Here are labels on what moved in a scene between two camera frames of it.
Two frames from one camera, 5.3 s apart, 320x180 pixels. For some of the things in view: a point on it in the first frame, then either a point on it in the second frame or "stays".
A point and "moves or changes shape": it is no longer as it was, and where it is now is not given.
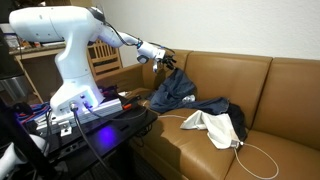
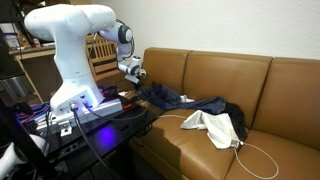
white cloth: x=219 y=127 stays
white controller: x=10 y=158 stays
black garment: x=237 y=118 stays
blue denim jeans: x=168 y=96 moves or changes shape
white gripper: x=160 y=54 -> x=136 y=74
